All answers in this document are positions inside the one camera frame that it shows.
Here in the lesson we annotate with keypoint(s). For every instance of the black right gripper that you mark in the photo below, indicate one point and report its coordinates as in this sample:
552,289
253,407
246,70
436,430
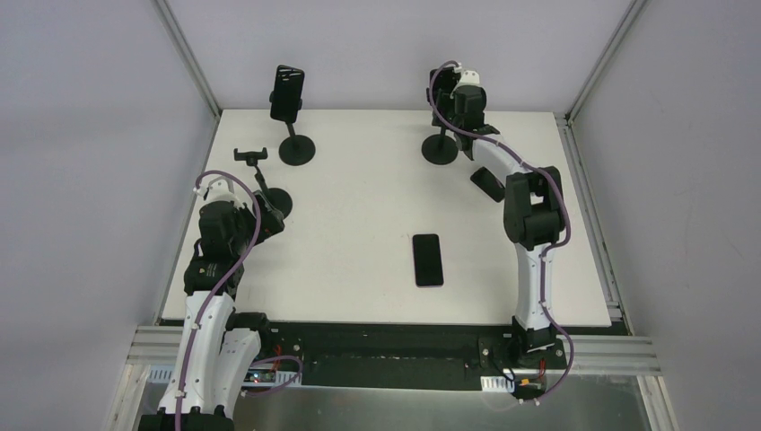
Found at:
450,111

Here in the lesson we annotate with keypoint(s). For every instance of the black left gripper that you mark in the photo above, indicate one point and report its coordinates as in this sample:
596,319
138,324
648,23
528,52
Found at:
268,215

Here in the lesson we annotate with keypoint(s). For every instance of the black round-base phone stand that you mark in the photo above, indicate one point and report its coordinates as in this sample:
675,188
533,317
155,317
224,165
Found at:
278,198

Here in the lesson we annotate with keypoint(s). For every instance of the purple phone with black screen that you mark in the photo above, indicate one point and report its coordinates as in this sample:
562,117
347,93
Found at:
427,259

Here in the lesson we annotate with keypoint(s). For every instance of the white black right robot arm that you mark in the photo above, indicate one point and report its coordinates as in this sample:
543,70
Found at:
535,217

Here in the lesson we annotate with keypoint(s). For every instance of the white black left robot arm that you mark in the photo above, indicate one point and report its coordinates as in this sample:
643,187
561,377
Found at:
217,344

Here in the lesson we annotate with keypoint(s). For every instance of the black folding phone stand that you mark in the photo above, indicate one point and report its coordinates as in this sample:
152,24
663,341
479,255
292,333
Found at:
488,183

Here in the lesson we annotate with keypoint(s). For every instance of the black phone back left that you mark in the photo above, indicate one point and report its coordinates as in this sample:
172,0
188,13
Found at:
286,97

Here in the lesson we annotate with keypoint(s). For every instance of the left controller board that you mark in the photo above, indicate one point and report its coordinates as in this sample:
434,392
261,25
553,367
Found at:
265,378

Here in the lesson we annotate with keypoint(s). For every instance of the controller board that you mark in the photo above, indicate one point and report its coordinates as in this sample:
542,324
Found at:
265,378
519,386

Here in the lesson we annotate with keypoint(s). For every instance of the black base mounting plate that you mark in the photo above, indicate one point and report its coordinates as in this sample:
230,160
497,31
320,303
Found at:
398,356

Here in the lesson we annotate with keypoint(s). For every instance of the right controller board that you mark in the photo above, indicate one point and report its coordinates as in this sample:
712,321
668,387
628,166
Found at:
519,386

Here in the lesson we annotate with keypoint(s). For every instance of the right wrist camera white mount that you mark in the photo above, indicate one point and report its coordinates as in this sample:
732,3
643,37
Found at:
468,78

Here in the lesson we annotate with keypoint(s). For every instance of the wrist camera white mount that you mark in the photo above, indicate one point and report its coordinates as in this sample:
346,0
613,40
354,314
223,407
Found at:
468,78
218,190

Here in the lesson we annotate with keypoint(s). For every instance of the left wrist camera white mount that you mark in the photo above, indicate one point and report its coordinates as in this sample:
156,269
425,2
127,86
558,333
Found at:
218,190

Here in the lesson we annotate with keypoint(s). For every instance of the front aluminium frame rail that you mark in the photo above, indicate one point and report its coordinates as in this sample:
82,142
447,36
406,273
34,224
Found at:
593,354

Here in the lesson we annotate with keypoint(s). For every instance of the aluminium frame rail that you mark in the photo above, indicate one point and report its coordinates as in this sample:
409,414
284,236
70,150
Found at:
593,354
569,124

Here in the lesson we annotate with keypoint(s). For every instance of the aluminium table edge rail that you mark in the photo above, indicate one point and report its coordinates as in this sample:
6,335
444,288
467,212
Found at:
213,113

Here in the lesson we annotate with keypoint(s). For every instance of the right aluminium frame rail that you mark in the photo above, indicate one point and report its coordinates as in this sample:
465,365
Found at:
569,124

